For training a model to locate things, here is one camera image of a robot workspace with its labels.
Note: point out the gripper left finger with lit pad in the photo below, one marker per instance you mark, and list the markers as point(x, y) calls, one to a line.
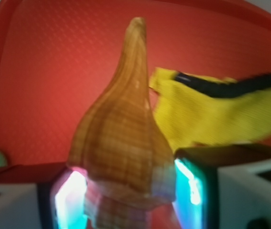
point(45, 196)

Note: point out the brown spiral seashell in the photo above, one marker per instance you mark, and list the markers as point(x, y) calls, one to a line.
point(127, 162)

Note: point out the red plastic tray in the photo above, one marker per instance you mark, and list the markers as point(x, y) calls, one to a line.
point(58, 56)

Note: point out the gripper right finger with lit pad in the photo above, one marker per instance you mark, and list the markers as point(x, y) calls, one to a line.
point(224, 187)

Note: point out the yellow cloth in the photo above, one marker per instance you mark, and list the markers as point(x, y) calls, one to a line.
point(194, 109)

